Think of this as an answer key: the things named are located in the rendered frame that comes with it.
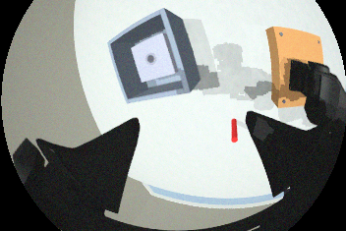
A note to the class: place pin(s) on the red peg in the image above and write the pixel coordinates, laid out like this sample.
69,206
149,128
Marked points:
234,130

